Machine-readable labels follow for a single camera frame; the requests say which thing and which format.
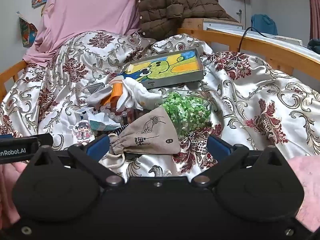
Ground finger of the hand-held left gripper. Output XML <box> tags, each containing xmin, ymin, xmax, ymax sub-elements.
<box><xmin>24</xmin><ymin>133</ymin><xmax>54</xmax><ymax>147</ymax></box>

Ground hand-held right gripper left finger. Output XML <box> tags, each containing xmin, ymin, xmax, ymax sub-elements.
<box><xmin>24</xmin><ymin>134</ymin><xmax>125</xmax><ymax>188</ymax></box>

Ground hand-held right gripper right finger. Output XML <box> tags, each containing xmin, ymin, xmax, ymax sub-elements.
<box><xmin>191</xmin><ymin>134</ymin><xmax>294</xmax><ymax>188</ymax></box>

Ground cartoon figure card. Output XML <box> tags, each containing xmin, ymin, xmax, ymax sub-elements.
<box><xmin>72</xmin><ymin>121</ymin><xmax>95</xmax><ymax>144</ymax></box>

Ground clear plastic bag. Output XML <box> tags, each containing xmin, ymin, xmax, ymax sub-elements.
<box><xmin>89</xmin><ymin>111</ymin><xmax>120</xmax><ymax>132</ymax></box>

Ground black white striped sock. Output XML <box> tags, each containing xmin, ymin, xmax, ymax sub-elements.
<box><xmin>114</xmin><ymin>124</ymin><xmax>130</xmax><ymax>137</ymax></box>

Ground beige linen drawstring pouch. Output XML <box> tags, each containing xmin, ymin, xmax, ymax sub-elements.
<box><xmin>100</xmin><ymin>106</ymin><xmax>181</xmax><ymax>167</ymax></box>

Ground white cloth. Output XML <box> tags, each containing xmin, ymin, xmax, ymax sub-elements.
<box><xmin>117</xmin><ymin>76</ymin><xmax>163</xmax><ymax>112</ymax></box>

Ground metal tray with frog drawing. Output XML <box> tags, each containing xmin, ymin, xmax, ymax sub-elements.
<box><xmin>117</xmin><ymin>48</ymin><xmax>204</xmax><ymax>90</ymax></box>

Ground clear box of red beads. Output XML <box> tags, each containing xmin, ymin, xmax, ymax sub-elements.
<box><xmin>100</xmin><ymin>101</ymin><xmax>137</xmax><ymax>126</ymax></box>

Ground person's left leg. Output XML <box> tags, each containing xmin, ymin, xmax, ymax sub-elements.
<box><xmin>0</xmin><ymin>162</ymin><xmax>27</xmax><ymax>230</ymax></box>

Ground person's leg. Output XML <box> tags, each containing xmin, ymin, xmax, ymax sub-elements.
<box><xmin>287</xmin><ymin>155</ymin><xmax>320</xmax><ymax>233</ymax></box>
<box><xmin>0</xmin><ymin>162</ymin><xmax>27</xmax><ymax>230</ymax></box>

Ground clear bag of green pieces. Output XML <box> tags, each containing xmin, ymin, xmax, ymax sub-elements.
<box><xmin>162</xmin><ymin>90</ymin><xmax>213</xmax><ymax>138</ymax></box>

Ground grey foil packet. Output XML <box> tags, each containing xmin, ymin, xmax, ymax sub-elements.
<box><xmin>85</xmin><ymin>82</ymin><xmax>113</xmax><ymax>105</ymax></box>

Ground floral satin blanket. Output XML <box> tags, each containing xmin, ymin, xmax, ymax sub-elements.
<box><xmin>0</xmin><ymin>30</ymin><xmax>320</xmax><ymax>180</ymax></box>

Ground person's right leg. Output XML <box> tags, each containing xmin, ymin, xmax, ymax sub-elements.
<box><xmin>287</xmin><ymin>155</ymin><xmax>320</xmax><ymax>233</ymax></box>

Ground white mattress sheet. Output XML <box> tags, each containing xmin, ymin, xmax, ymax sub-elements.
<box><xmin>204</xmin><ymin>20</ymin><xmax>320</xmax><ymax>63</ymax></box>

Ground white power strip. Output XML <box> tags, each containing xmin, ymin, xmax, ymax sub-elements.
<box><xmin>271</xmin><ymin>35</ymin><xmax>303</xmax><ymax>46</ymax></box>

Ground blue hanging garment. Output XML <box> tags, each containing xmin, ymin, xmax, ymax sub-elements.
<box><xmin>251</xmin><ymin>14</ymin><xmax>278</xmax><ymax>36</ymax></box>

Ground pink bed sheet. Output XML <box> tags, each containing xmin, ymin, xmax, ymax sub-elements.
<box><xmin>22</xmin><ymin>0</ymin><xmax>142</xmax><ymax>68</ymax></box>

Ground dark teal cloth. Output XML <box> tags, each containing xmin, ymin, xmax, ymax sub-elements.
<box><xmin>307</xmin><ymin>39</ymin><xmax>320</xmax><ymax>54</ymax></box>

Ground brown puffer jacket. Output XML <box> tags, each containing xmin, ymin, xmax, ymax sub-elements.
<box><xmin>136</xmin><ymin>0</ymin><xmax>238</xmax><ymax>40</ymax></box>

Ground pink curtain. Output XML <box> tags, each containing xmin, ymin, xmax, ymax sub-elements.
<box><xmin>306</xmin><ymin>0</ymin><xmax>320</xmax><ymax>40</ymax></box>

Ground wooden bed frame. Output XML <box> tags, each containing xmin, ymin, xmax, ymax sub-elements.
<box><xmin>0</xmin><ymin>17</ymin><xmax>320</xmax><ymax>100</ymax></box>

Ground black cable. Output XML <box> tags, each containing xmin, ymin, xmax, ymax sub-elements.
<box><xmin>236</xmin><ymin>27</ymin><xmax>273</xmax><ymax>53</ymax></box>

